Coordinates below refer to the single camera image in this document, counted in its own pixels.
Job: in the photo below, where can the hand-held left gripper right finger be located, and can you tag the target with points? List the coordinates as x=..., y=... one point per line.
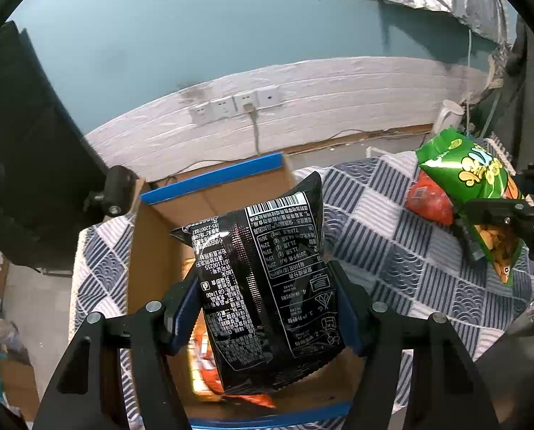
x=352, y=327

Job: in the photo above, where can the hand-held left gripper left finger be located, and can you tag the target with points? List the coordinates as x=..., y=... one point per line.
x=184, y=327

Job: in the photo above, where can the orange chip bag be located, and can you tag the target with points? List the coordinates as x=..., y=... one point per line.
x=204, y=354

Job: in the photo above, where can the green cracker packet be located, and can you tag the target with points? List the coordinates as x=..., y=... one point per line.
x=464, y=170

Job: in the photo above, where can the red snack packet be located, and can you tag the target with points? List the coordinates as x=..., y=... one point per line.
x=428, y=199

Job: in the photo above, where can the blue cardboard box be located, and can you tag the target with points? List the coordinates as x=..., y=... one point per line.
x=159, y=255

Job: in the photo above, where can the black snack packet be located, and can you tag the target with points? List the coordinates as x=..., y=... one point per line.
x=267, y=286

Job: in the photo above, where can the grey curtain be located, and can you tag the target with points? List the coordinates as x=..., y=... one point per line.
x=528, y=98

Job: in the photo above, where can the blue white patterned tablecloth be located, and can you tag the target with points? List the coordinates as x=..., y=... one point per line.
x=383, y=242

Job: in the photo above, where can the white kettle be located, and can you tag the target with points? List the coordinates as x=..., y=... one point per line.
x=448, y=118

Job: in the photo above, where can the black round knob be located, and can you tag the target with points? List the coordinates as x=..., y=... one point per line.
x=114, y=190

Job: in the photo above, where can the flat cardboard piece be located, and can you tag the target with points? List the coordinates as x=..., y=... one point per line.
x=18, y=383

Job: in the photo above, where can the white wall socket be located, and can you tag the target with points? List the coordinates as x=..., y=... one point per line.
x=244, y=98
x=201, y=113
x=222, y=108
x=269, y=96

